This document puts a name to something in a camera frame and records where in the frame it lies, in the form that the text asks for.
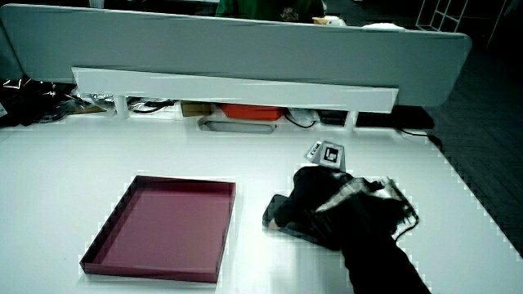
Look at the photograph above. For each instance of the person's right hand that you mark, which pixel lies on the person's right hand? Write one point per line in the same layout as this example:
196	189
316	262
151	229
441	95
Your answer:
327	196

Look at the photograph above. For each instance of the person's right forearm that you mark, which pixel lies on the person's right forearm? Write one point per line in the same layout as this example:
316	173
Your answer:
380	265

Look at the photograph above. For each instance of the white desk shelf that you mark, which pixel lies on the white desk shelf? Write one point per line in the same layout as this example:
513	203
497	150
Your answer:
229	90

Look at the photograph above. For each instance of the grey desk partition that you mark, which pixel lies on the grey desk partition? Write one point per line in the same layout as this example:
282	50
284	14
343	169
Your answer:
245	49

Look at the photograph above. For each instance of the white desk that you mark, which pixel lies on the white desk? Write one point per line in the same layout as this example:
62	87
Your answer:
61	171

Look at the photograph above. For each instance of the small black box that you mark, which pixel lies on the small black box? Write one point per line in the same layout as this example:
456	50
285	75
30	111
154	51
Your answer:
333	117

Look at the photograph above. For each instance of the white plastic bag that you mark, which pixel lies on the white plastic bag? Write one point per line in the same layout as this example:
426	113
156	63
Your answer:
303	116

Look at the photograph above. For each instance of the orange box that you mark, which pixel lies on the orange box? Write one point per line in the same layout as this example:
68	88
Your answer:
251	111

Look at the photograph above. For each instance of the brown cardboard box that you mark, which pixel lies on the brown cardboard box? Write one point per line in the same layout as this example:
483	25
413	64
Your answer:
196	108

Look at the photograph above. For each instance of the maroon shallow tray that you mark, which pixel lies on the maroon shallow tray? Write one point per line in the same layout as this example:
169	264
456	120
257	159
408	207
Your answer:
167	228

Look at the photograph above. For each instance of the black plastic bags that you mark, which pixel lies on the black plastic bags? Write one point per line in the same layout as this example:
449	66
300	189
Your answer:
28	100

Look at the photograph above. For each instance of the white shelving frame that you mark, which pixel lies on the white shelving frame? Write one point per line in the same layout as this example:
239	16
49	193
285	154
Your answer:
443	14

